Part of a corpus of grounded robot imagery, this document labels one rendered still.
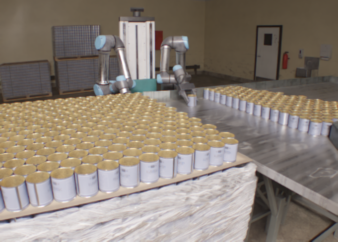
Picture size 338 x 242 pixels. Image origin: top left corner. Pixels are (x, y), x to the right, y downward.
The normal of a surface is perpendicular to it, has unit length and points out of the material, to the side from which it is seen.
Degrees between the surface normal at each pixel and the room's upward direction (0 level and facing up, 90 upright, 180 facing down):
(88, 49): 90
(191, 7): 90
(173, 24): 90
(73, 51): 88
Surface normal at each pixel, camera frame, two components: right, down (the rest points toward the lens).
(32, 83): 0.51, 0.22
